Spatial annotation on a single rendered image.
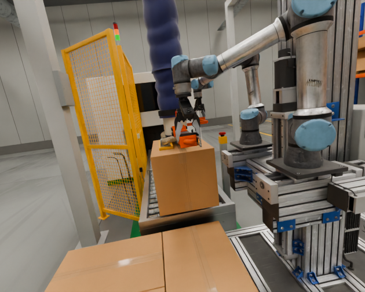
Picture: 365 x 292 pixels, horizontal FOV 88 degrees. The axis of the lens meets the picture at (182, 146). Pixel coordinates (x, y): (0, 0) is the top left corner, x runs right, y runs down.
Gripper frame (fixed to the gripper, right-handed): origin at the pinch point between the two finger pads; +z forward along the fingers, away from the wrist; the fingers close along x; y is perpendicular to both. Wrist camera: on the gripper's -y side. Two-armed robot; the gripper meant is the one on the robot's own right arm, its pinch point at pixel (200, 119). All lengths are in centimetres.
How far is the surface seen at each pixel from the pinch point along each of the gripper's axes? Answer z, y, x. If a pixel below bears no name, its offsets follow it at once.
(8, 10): -373, -577, -454
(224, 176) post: 62, -3, 20
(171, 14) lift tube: -72, 38, -19
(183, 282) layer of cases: 65, 99, -38
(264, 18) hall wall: -374, -827, 566
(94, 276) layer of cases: 65, 85, -83
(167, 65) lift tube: -42, 40, -26
